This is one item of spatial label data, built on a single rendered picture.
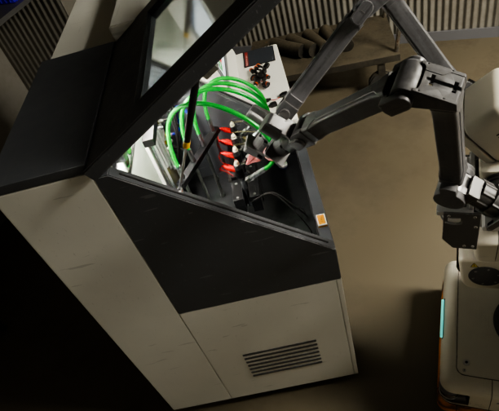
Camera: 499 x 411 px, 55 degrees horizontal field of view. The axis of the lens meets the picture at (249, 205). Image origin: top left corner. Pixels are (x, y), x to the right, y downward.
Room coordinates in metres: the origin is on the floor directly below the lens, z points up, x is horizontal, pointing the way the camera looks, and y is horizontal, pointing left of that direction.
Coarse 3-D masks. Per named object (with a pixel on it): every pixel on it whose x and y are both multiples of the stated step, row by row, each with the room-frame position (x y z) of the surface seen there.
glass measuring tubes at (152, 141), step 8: (152, 128) 1.44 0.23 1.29; (144, 136) 1.41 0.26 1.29; (152, 136) 1.40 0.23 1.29; (160, 136) 1.50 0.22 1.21; (144, 144) 1.39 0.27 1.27; (152, 144) 1.38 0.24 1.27; (160, 144) 1.47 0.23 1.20; (152, 152) 1.41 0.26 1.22; (160, 152) 1.43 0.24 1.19; (168, 152) 1.50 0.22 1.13; (152, 160) 1.39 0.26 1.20; (160, 160) 1.40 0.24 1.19; (168, 160) 1.47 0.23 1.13; (160, 168) 1.40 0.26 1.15; (168, 168) 1.43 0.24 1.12; (160, 176) 1.39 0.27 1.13; (168, 176) 1.40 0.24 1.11; (176, 176) 1.47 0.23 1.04; (168, 184) 1.41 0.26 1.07; (176, 184) 1.43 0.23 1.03
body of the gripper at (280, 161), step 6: (270, 144) 1.14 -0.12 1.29; (276, 144) 1.12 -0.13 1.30; (270, 150) 1.13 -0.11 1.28; (276, 150) 1.12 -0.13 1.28; (282, 150) 1.10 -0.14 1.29; (270, 156) 1.12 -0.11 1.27; (276, 156) 1.12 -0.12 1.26; (282, 156) 1.12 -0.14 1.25; (288, 156) 1.12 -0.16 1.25; (276, 162) 1.10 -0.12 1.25; (282, 162) 1.11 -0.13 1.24
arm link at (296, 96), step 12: (360, 12) 1.28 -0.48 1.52; (348, 24) 1.30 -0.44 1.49; (360, 24) 1.27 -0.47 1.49; (336, 36) 1.31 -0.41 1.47; (348, 36) 1.30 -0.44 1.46; (324, 48) 1.31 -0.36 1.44; (336, 48) 1.29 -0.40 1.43; (312, 60) 1.32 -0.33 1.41; (324, 60) 1.29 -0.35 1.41; (312, 72) 1.29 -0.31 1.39; (324, 72) 1.28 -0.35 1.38; (300, 84) 1.29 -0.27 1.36; (312, 84) 1.28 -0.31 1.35; (288, 96) 1.29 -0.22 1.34; (300, 96) 1.28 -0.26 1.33; (276, 108) 1.29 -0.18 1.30; (288, 108) 1.27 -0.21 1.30
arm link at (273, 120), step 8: (264, 120) 1.13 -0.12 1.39; (272, 120) 1.09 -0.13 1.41; (280, 120) 1.09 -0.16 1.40; (288, 120) 1.09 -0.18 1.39; (264, 128) 1.09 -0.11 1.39; (272, 128) 1.08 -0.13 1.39; (280, 128) 1.07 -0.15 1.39; (288, 128) 1.07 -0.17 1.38; (272, 136) 1.09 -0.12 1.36; (288, 136) 1.05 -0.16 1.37; (288, 144) 1.04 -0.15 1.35; (296, 144) 1.01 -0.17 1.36; (304, 144) 1.00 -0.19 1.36
